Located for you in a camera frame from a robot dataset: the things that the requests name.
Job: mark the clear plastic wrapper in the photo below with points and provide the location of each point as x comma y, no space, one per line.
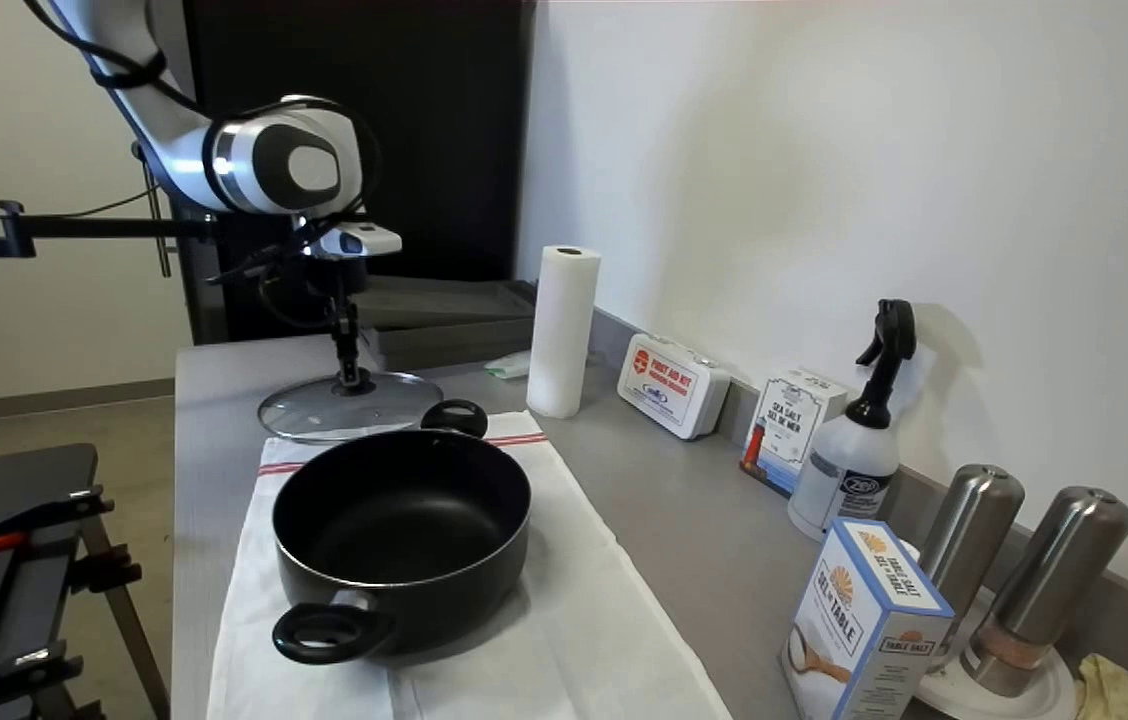
509,366

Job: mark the black horizontal mounting bar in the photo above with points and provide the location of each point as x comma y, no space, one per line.
87,230

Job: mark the black cooking pot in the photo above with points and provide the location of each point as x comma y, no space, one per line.
407,512

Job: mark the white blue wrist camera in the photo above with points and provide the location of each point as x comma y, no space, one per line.
357,242

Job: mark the glass pot lid black knob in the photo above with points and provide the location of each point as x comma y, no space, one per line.
324,407

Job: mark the stainless steel grinder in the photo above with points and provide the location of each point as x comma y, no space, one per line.
971,524
1058,574

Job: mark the white box orange print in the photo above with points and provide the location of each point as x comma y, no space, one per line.
670,384

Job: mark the black vertical stand pole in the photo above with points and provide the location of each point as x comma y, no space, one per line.
206,286

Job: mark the white carton red print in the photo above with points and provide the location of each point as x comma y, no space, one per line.
791,425

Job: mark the white round plate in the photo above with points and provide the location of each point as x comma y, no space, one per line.
989,701

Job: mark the white towel red stripes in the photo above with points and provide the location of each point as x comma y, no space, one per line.
588,624

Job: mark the grey foam pad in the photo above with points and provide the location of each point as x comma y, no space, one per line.
456,346
456,298

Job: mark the tall black panel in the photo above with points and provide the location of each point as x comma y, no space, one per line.
446,134

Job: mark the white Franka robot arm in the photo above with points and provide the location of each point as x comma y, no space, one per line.
271,162

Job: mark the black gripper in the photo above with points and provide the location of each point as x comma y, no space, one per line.
318,280

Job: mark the clear spray bottle black trigger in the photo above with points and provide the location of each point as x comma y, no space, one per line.
844,464

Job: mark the white paper towel roll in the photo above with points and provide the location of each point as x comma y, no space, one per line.
560,333

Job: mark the yellow cloth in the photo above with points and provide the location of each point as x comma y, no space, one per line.
1110,688

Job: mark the white blue orange box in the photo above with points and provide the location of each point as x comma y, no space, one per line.
867,624

